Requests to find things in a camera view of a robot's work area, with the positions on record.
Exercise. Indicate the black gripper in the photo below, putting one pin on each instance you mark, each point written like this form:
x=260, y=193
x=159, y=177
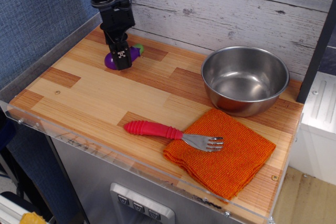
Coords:
x=117, y=18

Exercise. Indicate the purple toy eggplant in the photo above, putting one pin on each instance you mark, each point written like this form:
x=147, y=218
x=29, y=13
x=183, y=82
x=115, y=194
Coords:
x=135, y=51

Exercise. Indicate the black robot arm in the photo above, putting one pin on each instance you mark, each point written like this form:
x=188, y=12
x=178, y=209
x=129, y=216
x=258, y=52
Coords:
x=117, y=18

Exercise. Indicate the stainless steel bowl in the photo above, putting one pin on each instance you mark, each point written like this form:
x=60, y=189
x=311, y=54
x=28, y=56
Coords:
x=244, y=81

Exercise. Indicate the silver control panel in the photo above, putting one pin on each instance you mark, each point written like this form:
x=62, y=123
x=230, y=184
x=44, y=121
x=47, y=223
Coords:
x=122, y=196

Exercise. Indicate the orange knitted cloth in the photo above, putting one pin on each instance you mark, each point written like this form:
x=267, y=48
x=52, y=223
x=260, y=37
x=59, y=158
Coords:
x=228, y=171

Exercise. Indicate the white side cabinet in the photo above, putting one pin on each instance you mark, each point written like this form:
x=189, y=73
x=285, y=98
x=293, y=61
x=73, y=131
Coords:
x=313, y=151

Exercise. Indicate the red handled metal fork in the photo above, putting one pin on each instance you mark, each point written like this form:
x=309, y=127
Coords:
x=199, y=142

